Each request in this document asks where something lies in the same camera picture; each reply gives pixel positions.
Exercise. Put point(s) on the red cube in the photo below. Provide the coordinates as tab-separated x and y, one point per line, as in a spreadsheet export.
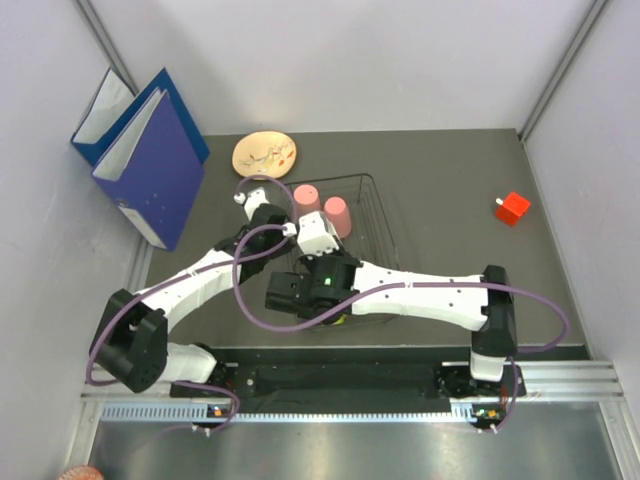
512	208

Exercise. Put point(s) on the blue binder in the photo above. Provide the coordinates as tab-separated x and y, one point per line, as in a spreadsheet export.
152	173
112	107

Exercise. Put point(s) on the pink cup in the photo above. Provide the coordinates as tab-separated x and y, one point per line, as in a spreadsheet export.
338	213
307	199

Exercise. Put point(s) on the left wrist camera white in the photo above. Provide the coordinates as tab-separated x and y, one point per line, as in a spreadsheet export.
251	201

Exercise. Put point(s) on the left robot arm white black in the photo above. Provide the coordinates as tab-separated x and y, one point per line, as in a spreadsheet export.
131	345

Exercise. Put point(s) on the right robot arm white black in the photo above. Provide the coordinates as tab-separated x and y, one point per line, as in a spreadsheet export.
480	304

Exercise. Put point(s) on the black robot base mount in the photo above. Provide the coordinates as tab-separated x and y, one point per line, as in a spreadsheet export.
296	373

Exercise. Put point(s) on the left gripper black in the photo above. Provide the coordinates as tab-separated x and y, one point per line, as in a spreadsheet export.
286	245

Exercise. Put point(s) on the black wire dish rack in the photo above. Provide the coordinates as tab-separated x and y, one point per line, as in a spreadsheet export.
371	238

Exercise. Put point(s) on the beige floral plate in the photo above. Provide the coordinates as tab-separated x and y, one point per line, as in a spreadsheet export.
269	153

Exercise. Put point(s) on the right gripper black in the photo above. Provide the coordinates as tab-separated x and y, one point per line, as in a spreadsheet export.
311	263

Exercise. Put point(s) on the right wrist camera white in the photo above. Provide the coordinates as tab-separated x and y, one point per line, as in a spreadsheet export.
309	234

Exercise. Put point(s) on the front blue binder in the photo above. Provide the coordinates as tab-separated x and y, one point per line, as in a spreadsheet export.
152	173

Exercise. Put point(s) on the white plate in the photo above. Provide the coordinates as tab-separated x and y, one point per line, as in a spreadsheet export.
336	245

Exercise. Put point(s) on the aluminium rail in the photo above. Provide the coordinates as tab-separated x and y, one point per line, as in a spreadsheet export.
570	382

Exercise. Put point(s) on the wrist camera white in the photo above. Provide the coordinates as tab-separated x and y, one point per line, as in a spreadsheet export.
309	234
251	201

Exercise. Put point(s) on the rear blue binder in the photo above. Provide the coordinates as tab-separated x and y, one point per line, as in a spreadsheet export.
112	107

